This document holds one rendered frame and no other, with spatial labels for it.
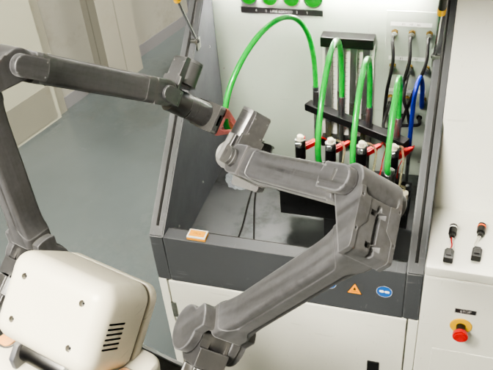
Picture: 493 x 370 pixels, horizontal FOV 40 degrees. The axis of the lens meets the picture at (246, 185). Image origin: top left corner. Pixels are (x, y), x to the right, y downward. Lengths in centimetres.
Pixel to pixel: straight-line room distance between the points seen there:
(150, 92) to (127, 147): 242
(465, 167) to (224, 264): 65
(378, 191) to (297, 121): 120
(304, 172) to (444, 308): 77
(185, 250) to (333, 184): 92
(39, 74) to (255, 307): 54
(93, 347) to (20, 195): 35
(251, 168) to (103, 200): 236
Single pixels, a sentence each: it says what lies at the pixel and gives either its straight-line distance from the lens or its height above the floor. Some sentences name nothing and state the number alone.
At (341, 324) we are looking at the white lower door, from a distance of 183.
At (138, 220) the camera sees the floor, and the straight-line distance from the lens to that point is 334.
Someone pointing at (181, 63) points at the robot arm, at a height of 142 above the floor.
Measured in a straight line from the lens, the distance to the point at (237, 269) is 177.
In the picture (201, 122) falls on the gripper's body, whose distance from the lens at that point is 157.
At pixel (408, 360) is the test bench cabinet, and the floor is 63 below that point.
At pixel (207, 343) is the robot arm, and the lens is 112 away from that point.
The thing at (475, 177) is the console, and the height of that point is 107.
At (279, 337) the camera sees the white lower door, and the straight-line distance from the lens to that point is 193.
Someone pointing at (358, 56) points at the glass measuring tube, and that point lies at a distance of 193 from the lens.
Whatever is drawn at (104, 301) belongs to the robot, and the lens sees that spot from 106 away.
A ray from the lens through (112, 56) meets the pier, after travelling 437.
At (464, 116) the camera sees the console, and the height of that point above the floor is 122.
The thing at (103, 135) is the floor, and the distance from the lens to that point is 400.
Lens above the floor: 213
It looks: 38 degrees down
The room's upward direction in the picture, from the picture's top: 6 degrees counter-clockwise
